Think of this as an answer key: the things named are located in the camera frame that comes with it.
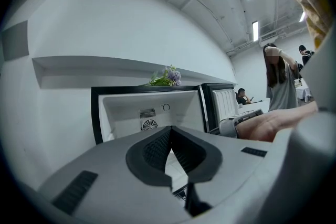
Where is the table with white cloth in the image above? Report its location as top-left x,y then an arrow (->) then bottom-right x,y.
295,80 -> 314,103

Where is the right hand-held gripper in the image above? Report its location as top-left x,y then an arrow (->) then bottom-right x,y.
219,109 -> 265,139

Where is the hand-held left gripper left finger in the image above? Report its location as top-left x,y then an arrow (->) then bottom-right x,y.
38,125 -> 190,221

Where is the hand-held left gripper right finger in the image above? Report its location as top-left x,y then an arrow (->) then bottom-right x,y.
170,125 -> 275,209

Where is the person's right forearm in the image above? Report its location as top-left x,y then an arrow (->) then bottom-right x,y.
237,101 -> 319,143

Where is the white desk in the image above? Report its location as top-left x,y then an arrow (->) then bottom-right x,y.
237,99 -> 271,115

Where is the purple artificial flower bouquet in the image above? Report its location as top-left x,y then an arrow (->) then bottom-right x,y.
139,65 -> 182,87

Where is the black mini fridge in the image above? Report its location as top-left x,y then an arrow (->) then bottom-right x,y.
90,83 -> 240,145

